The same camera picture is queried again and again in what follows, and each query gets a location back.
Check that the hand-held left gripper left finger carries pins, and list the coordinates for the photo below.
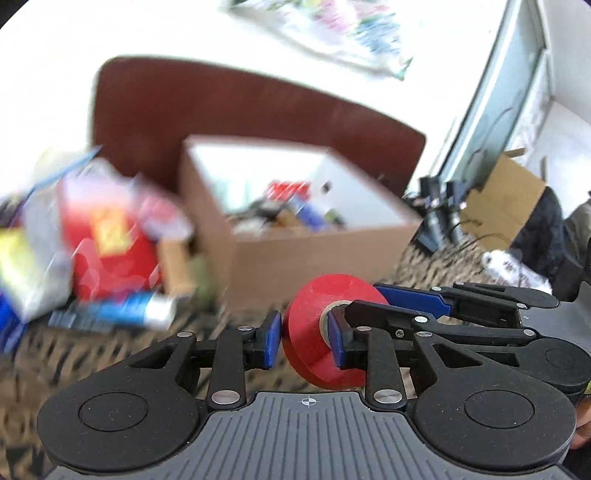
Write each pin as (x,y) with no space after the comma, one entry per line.
(273,339)

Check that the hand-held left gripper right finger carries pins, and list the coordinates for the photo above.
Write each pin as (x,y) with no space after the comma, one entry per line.
(337,344)

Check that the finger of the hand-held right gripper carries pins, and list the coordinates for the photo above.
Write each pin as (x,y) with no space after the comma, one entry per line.
(411,299)
(383,316)

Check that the red tape roll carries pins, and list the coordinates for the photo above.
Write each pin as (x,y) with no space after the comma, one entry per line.
(307,314)

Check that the brown cardboard box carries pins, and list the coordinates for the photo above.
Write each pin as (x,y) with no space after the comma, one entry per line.
(300,258)

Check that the black devices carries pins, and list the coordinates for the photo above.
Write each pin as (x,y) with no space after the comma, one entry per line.
(438,212)

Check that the green small box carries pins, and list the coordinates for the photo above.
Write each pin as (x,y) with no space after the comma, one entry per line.
(203,279)

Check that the white crumpled item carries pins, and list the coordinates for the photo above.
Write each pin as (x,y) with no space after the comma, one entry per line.
(512,270)

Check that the dark cloth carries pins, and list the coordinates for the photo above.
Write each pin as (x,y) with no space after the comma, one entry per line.
(545,240)

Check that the tan box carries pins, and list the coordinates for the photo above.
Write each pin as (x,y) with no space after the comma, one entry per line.
(175,267)

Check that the blue item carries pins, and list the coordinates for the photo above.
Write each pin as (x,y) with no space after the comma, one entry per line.
(309,213)

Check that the cardboard sheet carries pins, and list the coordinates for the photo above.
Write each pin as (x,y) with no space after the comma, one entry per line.
(503,203)

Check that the red packet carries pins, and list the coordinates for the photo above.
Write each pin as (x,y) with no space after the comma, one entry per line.
(288,190)

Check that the blue and white tube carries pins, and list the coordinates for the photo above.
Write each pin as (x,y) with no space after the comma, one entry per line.
(124,309)

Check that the letter printed blanket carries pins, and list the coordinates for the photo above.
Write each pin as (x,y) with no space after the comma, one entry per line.
(115,341)

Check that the clear bag with red item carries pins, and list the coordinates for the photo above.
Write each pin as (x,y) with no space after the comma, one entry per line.
(164,212)

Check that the red and teal gift box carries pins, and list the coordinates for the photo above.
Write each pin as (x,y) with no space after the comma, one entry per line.
(111,240)

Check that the dark brown headboard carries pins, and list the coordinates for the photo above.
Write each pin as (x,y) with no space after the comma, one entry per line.
(207,97)

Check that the blue box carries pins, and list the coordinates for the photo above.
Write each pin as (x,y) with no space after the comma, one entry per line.
(9,325)

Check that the colourful plastic bag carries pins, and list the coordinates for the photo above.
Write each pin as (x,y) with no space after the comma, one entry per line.
(332,27)

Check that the glass door frame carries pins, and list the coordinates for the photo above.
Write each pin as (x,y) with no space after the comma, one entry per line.
(503,92)

